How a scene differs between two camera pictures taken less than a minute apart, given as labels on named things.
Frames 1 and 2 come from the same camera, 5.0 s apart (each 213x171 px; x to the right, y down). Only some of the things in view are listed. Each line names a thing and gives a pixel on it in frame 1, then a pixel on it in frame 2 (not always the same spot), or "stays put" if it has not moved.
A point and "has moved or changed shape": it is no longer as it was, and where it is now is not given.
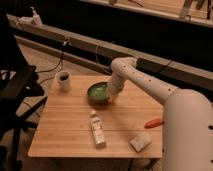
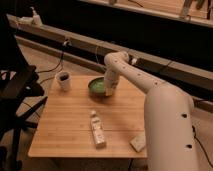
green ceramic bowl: x=98 y=93 has moved or changed shape
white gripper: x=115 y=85 -> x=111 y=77
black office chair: x=21 y=96 stays put
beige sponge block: x=141 y=141 stays put
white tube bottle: x=98 y=130 stays put
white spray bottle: x=36 y=18 stays put
